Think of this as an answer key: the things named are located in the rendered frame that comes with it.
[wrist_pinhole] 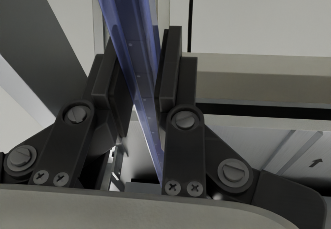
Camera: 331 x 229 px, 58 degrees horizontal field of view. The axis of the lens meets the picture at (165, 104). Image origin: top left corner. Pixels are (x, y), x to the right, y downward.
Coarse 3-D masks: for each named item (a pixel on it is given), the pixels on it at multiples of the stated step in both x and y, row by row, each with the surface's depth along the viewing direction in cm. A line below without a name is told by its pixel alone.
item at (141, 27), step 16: (112, 0) 8; (128, 0) 8; (144, 0) 8; (112, 16) 9; (128, 16) 8; (144, 16) 8; (112, 32) 9; (128, 32) 9; (144, 32) 9; (128, 48) 10; (144, 48) 10; (160, 48) 11; (128, 64) 11; (144, 64) 10; (128, 80) 12; (144, 80) 11; (144, 96) 13; (144, 112) 14; (144, 128) 16; (160, 144) 18; (160, 160) 20; (160, 176) 24
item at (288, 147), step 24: (216, 120) 24; (240, 120) 24; (264, 120) 24; (288, 120) 24; (312, 120) 24; (144, 144) 29; (240, 144) 27; (264, 144) 26; (288, 144) 26; (312, 144) 25; (144, 168) 37; (264, 168) 32; (288, 168) 32; (312, 168) 31
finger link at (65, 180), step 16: (64, 112) 10; (80, 112) 10; (64, 128) 9; (80, 128) 9; (48, 144) 9; (64, 144) 9; (80, 144) 9; (48, 160) 9; (64, 160) 9; (80, 160) 9; (96, 160) 11; (32, 176) 8; (48, 176) 8; (64, 176) 8; (80, 176) 11; (96, 176) 11
